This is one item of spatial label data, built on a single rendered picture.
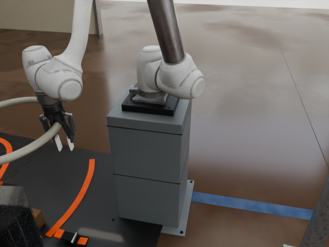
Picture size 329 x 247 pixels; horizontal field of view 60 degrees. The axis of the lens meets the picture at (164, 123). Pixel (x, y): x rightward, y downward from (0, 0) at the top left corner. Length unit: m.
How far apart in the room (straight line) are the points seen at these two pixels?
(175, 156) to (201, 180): 0.77
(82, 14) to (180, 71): 0.47
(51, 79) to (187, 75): 0.61
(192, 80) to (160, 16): 0.31
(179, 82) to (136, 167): 0.60
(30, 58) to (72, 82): 0.21
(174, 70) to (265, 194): 1.32
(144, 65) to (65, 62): 0.57
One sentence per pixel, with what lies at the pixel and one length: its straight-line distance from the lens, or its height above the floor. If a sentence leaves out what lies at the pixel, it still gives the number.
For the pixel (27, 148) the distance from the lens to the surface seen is 1.13.
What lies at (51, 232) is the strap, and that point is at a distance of 2.05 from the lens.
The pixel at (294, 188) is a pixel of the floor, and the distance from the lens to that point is 2.40.
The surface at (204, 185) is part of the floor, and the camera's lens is 2.23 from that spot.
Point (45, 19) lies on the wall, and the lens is 6.49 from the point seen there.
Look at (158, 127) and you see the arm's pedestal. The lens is 1.44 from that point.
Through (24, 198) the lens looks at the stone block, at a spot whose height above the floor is 0.57.
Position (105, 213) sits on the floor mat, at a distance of 2.05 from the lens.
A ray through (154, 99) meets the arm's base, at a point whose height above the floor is 0.86.
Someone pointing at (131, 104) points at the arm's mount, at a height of 0.84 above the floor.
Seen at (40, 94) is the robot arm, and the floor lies 1.09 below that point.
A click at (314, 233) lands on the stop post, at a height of 0.33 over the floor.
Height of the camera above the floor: 1.56
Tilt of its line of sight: 33 degrees down
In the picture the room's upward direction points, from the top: straight up
